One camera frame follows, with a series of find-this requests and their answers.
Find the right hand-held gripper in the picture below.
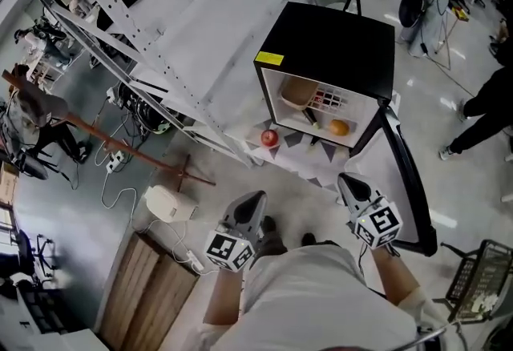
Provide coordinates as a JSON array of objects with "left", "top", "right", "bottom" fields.
[{"left": 337, "top": 171, "right": 403, "bottom": 251}]

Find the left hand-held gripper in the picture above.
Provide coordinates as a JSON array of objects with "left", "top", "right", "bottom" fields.
[{"left": 204, "top": 190, "right": 269, "bottom": 272}]

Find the tan container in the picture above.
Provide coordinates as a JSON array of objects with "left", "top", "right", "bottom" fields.
[{"left": 279, "top": 75, "right": 320, "bottom": 111}]

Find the black mini fridge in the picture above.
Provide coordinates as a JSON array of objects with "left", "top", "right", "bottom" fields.
[{"left": 252, "top": 1, "right": 397, "bottom": 149}]

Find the person's right forearm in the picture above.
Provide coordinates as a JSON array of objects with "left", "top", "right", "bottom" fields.
[{"left": 370, "top": 244, "right": 422, "bottom": 305}]

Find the person's left forearm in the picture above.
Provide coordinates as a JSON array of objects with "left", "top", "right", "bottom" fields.
[{"left": 203, "top": 268, "right": 246, "bottom": 326}]

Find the black fridge door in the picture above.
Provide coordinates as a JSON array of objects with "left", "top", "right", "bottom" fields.
[{"left": 376, "top": 96, "right": 438, "bottom": 258}]

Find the person's left shoe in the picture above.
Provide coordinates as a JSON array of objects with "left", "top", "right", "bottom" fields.
[{"left": 261, "top": 215, "right": 277, "bottom": 238}]

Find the person's dark trouser leg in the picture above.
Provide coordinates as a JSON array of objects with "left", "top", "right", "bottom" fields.
[{"left": 256, "top": 228, "right": 289, "bottom": 258}]

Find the white power strip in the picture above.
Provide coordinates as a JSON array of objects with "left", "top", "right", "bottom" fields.
[
  {"left": 184, "top": 249, "right": 205, "bottom": 273},
  {"left": 105, "top": 150, "right": 126, "bottom": 173}
]

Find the white small appliance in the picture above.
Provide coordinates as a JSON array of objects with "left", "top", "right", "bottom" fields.
[{"left": 143, "top": 184, "right": 200, "bottom": 224}]

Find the white mat with grey triangles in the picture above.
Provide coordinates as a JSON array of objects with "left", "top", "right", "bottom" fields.
[{"left": 240, "top": 119, "right": 402, "bottom": 194}]

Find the orange fruit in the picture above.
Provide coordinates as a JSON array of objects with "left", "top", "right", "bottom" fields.
[{"left": 329, "top": 119, "right": 350, "bottom": 137}]

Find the person's white shirt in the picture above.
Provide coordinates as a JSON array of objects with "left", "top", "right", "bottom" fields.
[{"left": 188, "top": 243, "right": 458, "bottom": 351}]

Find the wooden cabinet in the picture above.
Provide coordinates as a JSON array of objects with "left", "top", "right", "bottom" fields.
[{"left": 98, "top": 232, "right": 200, "bottom": 351}]

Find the dark eggplant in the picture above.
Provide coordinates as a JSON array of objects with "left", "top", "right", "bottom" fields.
[{"left": 302, "top": 107, "right": 324, "bottom": 130}]

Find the red drink can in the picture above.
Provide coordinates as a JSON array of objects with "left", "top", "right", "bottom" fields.
[{"left": 314, "top": 92, "right": 341, "bottom": 107}]

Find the brown wooden pole stand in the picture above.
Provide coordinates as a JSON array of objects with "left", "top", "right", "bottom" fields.
[{"left": 1, "top": 69, "right": 217, "bottom": 188}]

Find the white metal shelving rack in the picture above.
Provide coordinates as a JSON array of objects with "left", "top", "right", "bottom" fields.
[{"left": 23, "top": 0, "right": 328, "bottom": 168}]

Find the white cable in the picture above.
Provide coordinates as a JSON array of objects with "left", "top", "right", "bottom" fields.
[
  {"left": 94, "top": 112, "right": 139, "bottom": 210},
  {"left": 131, "top": 216, "right": 193, "bottom": 262}
]

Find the black wire basket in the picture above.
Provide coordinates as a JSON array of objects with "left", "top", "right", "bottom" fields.
[{"left": 440, "top": 239, "right": 513, "bottom": 325}]

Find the bundle of black cables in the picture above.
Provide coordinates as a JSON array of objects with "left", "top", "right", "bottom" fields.
[{"left": 118, "top": 83, "right": 181, "bottom": 136}]

